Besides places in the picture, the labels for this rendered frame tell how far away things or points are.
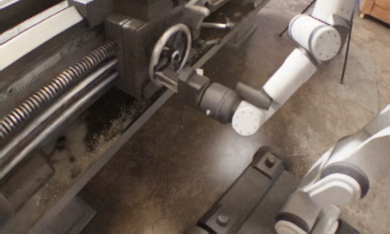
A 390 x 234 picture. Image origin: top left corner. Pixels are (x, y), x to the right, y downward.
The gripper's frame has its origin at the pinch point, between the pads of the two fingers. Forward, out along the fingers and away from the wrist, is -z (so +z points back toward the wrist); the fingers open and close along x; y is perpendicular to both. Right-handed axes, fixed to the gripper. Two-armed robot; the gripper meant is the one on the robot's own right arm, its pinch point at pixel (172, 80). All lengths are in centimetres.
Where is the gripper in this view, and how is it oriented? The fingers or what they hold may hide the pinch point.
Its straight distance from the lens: 73.2
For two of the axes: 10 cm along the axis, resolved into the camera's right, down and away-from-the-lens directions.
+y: -5.1, 5.9, -6.2
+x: 0.8, -6.9, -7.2
